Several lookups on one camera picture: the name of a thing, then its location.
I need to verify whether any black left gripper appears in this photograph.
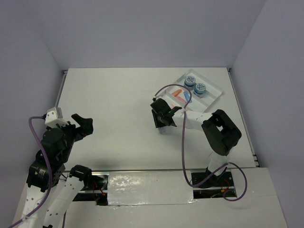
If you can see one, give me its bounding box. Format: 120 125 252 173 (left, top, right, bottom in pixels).
53 113 94 162

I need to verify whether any clear blue-cap spray bottle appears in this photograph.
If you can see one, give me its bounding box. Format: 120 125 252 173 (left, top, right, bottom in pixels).
158 127 167 134

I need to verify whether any pink transparent eraser case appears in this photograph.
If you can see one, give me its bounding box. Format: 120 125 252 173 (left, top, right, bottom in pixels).
175 95 187 104

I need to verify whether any orange transparent eraser case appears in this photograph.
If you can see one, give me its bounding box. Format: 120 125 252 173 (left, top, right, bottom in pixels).
171 89 182 97

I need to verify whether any blue transparent eraser case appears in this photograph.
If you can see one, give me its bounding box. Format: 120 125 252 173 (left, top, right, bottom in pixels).
183 91 192 103

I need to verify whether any blue ink jar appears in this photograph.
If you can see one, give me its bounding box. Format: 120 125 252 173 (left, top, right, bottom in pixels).
193 83 206 98
184 75 196 91

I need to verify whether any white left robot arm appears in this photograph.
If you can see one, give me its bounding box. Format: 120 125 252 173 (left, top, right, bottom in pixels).
11 109 94 228

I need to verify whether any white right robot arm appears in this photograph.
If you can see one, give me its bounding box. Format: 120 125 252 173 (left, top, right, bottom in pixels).
150 98 242 188

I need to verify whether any white divided plastic tray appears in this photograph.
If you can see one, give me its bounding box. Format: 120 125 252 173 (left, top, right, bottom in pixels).
155 69 223 112

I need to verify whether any silver foil covered plate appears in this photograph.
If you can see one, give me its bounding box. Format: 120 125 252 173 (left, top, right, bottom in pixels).
107 171 195 206

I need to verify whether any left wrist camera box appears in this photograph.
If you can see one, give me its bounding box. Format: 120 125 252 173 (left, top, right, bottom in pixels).
45 107 67 128

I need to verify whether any metal base rail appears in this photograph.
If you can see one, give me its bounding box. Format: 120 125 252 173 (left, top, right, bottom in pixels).
74 171 237 206

